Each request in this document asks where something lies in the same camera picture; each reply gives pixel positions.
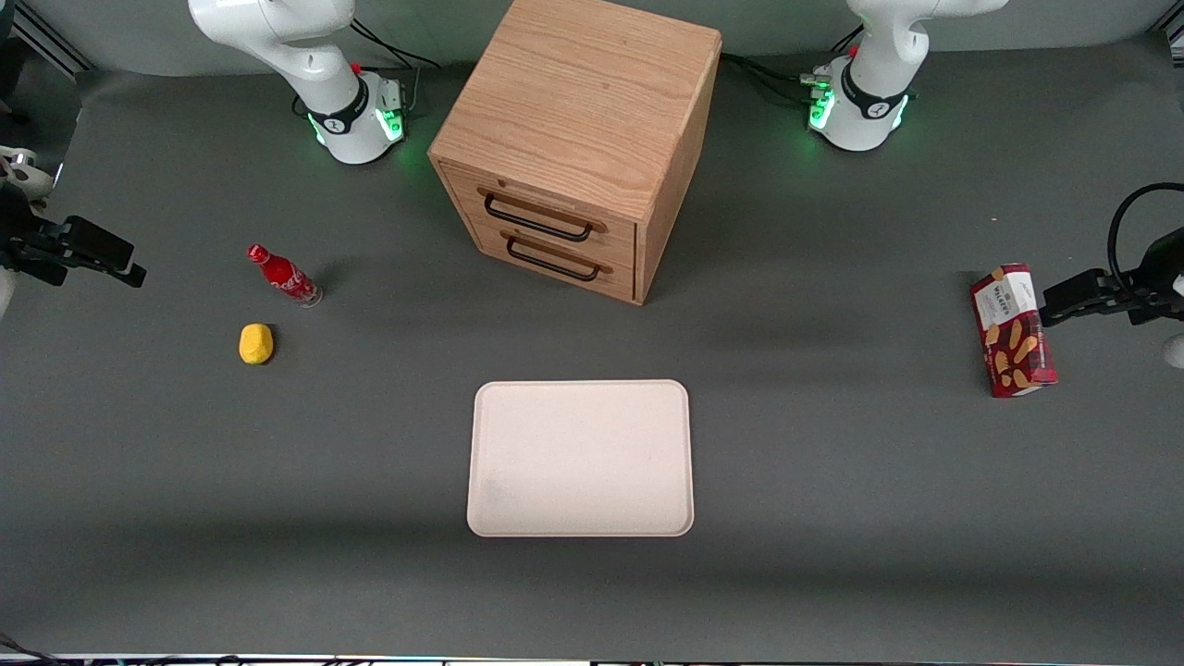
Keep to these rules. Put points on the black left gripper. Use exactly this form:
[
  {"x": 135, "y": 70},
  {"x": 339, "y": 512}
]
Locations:
[{"x": 1160, "y": 274}]

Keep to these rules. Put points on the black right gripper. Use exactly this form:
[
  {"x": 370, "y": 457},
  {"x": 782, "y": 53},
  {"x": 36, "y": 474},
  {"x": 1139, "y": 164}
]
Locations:
[{"x": 20, "y": 239}]

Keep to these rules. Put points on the red coke bottle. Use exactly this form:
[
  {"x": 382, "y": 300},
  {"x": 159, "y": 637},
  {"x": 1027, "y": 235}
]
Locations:
[{"x": 287, "y": 277}]

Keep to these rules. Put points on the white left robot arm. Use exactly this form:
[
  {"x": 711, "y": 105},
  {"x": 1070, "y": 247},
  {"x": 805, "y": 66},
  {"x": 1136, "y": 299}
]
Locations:
[{"x": 879, "y": 88}]

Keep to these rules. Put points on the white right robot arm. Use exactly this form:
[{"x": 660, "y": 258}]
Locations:
[{"x": 314, "y": 65}]

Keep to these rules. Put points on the beige rectangular tray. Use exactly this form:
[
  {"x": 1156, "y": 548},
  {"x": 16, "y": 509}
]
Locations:
[{"x": 581, "y": 458}]

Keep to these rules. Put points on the red cookie box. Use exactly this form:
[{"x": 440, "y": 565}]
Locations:
[{"x": 1016, "y": 338}]

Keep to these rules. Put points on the white rounded fixture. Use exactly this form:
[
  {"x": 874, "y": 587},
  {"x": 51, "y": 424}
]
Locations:
[
  {"x": 23, "y": 174},
  {"x": 1176, "y": 351}
]

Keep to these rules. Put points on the yellow lemon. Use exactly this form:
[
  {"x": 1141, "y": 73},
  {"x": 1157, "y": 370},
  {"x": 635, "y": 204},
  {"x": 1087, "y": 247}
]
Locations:
[{"x": 256, "y": 344}]

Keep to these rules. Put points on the wooden drawer cabinet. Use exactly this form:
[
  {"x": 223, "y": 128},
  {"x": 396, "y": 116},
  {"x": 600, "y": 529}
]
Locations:
[{"x": 583, "y": 102}]

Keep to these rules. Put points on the aluminium frame rail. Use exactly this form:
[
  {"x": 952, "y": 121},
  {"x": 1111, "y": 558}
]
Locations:
[
  {"x": 1173, "y": 35},
  {"x": 46, "y": 42}
]

